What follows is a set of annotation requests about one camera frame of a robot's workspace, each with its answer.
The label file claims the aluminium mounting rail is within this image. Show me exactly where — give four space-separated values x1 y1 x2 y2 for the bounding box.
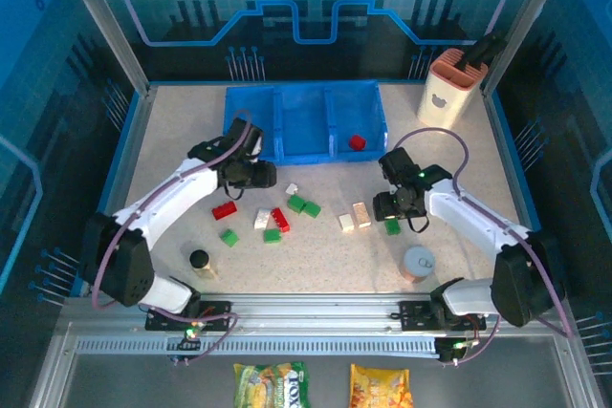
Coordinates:
61 291 573 333

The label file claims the black knife handle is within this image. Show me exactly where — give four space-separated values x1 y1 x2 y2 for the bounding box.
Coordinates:
457 30 508 70

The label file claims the blue three-compartment bin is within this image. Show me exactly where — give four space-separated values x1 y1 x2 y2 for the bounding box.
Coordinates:
223 81 389 166

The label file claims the metal pull-tab can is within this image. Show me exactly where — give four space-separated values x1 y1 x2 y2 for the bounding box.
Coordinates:
401 246 437 288

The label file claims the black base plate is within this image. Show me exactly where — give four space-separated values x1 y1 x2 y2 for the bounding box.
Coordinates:
398 300 488 333
144 300 233 333

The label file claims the green snack bag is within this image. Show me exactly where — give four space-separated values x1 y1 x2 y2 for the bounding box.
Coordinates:
232 362 312 408

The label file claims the white pink knife block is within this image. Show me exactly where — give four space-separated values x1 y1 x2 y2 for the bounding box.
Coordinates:
416 48 490 131

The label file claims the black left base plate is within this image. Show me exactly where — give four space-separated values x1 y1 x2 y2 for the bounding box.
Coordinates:
144 300 233 333

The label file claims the slotted grey cable duct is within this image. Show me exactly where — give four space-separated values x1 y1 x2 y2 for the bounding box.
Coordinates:
76 336 442 357

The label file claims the aluminium frame post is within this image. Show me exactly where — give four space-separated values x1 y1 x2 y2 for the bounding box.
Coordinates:
53 0 155 95
479 0 576 97

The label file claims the long red lego brick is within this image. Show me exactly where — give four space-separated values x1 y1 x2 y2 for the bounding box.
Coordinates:
270 207 292 234
211 201 239 222

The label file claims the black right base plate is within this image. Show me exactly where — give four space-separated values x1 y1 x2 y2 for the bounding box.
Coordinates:
398 300 488 333

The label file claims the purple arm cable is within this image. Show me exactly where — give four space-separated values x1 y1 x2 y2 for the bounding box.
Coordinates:
391 128 575 366
90 109 254 366

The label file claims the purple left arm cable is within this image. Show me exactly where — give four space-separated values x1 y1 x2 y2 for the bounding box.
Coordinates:
90 109 254 366

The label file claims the orange snack bag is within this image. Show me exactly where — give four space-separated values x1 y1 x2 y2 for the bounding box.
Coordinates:
348 363 415 408

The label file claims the long tan lego brick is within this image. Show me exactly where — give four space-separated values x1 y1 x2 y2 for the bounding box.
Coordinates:
352 202 373 229

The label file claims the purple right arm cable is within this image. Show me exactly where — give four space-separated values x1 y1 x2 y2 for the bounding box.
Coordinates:
391 128 575 366

